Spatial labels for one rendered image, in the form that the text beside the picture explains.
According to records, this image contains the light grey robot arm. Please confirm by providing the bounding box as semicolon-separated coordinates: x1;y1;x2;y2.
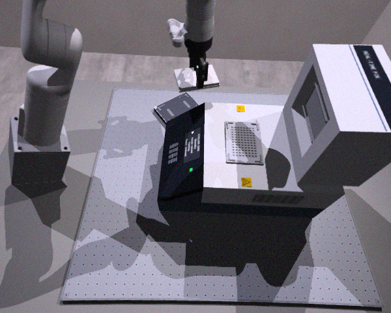
18;0;216;146

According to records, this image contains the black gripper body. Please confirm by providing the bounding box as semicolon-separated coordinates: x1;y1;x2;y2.
184;38;212;65

